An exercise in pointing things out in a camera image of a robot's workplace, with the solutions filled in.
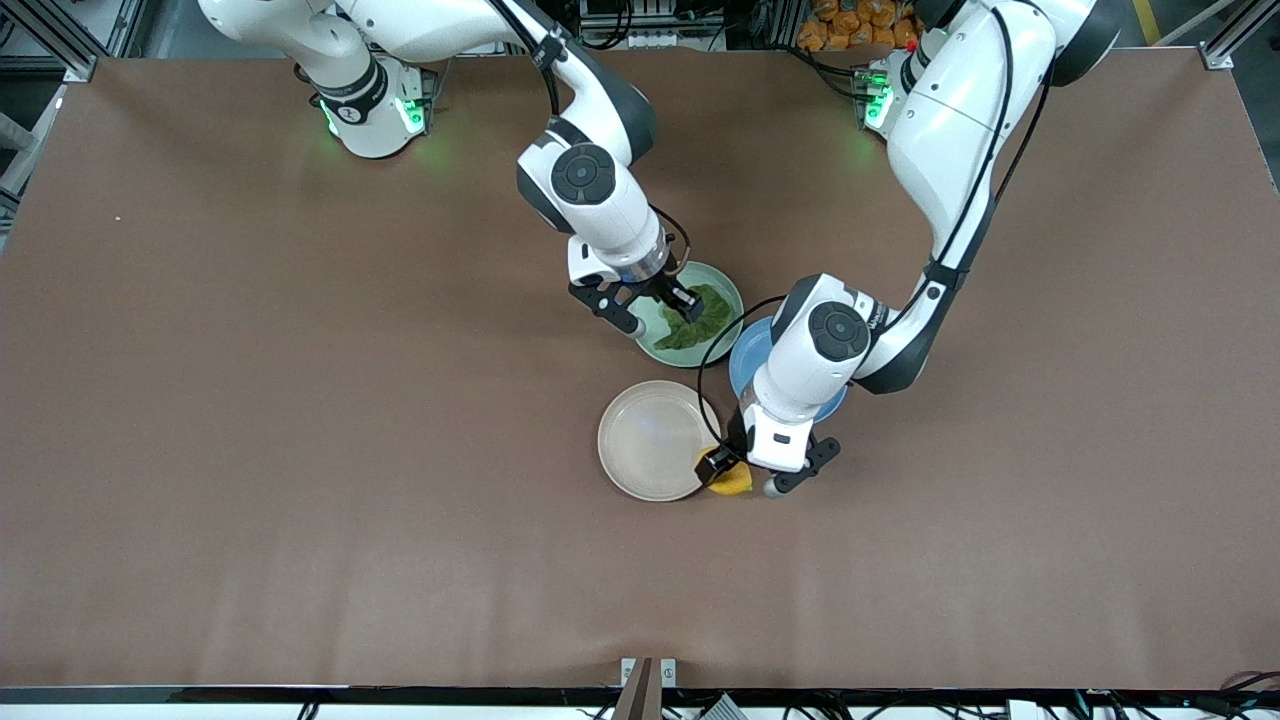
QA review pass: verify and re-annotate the green lettuce leaf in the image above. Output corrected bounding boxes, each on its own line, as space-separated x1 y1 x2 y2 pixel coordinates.
653 284 734 352

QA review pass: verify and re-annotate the yellow lemon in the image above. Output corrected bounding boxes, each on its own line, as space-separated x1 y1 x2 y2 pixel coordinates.
704 461 754 499

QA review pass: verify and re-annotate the light green plate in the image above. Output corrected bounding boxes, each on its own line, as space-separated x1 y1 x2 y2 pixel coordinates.
632 261 746 370

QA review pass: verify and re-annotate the blue plate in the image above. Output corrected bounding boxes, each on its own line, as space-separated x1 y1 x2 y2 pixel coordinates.
728 316 850 427

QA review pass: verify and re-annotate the beige plate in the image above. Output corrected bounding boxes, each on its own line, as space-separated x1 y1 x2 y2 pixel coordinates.
597 379 723 503

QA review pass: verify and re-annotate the orange snack bag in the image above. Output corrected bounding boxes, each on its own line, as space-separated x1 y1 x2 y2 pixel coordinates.
797 0 923 54

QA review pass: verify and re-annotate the brown table cover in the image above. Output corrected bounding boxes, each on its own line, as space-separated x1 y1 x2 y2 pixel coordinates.
0 45 1280 693

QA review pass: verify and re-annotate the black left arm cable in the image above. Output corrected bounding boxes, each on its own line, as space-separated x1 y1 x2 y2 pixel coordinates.
696 0 1053 453

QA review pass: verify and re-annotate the metal bracket with brown post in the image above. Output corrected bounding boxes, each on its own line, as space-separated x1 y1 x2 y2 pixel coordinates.
612 656 678 720

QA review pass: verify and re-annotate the aluminium frame profile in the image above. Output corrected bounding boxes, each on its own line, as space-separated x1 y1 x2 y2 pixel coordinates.
0 0 103 84
1195 0 1280 73

